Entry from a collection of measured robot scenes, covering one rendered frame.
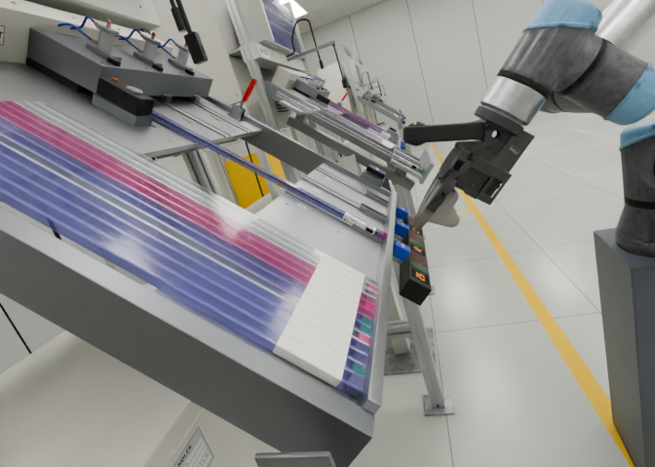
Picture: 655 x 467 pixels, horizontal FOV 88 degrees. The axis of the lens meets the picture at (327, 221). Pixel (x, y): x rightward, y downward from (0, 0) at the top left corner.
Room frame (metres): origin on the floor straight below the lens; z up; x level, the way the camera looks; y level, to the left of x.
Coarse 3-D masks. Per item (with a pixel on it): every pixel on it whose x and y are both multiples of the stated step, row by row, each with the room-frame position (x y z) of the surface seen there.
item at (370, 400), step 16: (384, 224) 0.65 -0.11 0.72; (384, 240) 0.54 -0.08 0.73; (384, 256) 0.46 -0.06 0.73; (384, 272) 0.41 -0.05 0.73; (384, 288) 0.38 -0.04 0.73; (384, 304) 0.34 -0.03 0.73; (384, 320) 0.31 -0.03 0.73; (384, 336) 0.29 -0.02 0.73; (368, 352) 0.28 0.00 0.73; (384, 352) 0.27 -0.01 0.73; (368, 368) 0.25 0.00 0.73; (368, 384) 0.23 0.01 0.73; (368, 400) 0.21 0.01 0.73
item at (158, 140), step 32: (0, 64) 0.60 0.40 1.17; (0, 96) 0.50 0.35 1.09; (32, 96) 0.54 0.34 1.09; (64, 96) 0.59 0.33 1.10; (96, 128) 0.52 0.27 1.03; (128, 128) 0.57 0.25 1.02; (160, 128) 0.63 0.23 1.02; (192, 128) 0.70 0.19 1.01; (224, 128) 0.80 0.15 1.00; (256, 128) 0.92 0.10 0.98
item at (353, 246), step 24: (288, 192) 0.59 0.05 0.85; (312, 192) 0.65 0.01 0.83; (336, 192) 0.70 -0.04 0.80; (360, 192) 0.78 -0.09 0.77; (264, 216) 0.47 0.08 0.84; (288, 216) 0.50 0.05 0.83; (312, 216) 0.54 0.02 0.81; (336, 216) 0.58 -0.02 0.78; (360, 216) 0.63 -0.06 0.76; (384, 216) 0.68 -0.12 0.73; (312, 240) 0.46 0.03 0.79; (336, 240) 0.50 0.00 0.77; (360, 240) 0.53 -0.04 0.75; (360, 264) 0.45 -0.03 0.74; (192, 312) 0.26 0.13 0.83; (240, 336) 0.25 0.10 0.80
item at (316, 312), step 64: (0, 128) 0.40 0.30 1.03; (64, 128) 0.46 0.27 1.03; (0, 192) 0.30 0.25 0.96; (64, 192) 0.33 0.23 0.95; (128, 192) 0.38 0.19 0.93; (192, 192) 0.43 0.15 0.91; (128, 256) 0.28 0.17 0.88; (192, 256) 0.31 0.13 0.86; (256, 256) 0.36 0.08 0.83; (320, 256) 0.41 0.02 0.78; (256, 320) 0.26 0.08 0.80; (320, 320) 0.29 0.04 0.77
